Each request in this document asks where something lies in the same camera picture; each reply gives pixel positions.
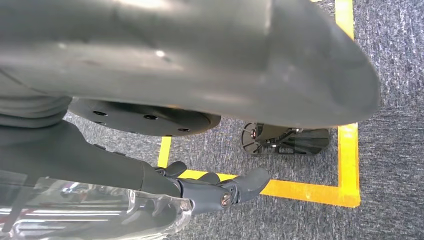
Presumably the black round disc with holes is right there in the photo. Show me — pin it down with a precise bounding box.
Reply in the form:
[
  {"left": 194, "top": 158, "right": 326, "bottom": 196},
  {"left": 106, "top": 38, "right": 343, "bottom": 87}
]
[{"left": 67, "top": 97, "right": 222, "bottom": 138}]

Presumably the black robot foot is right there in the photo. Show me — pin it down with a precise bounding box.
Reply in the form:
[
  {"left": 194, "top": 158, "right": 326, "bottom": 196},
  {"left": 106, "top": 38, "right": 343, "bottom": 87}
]
[{"left": 240, "top": 122, "right": 331, "bottom": 157}]

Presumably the yellow floor tape rectangle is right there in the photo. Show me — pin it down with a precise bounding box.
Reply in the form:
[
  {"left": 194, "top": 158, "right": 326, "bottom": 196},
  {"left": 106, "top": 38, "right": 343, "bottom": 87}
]
[{"left": 156, "top": 0, "right": 361, "bottom": 209}]

